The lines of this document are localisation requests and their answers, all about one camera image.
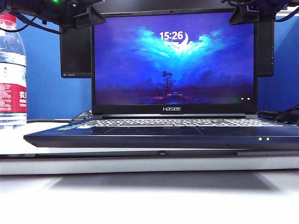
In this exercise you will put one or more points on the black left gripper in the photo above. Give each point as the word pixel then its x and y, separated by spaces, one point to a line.
pixel 63 11

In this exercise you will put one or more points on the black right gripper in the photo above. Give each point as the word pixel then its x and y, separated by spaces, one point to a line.
pixel 261 5

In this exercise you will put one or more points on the black Hasee laptop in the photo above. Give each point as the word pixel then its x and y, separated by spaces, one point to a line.
pixel 172 70

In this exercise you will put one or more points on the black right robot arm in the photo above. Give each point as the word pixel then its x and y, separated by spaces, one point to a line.
pixel 287 3

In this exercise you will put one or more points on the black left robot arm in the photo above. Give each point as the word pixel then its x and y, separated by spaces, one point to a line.
pixel 23 5

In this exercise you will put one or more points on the black ASUS monitor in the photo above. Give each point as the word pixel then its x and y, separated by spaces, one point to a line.
pixel 74 53

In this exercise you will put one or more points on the blue office partition panel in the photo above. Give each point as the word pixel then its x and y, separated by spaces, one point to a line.
pixel 46 81

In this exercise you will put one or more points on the clear water bottle red label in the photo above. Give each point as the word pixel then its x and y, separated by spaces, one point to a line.
pixel 11 58

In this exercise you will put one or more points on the black keyboard white keys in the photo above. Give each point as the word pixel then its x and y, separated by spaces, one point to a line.
pixel 83 115

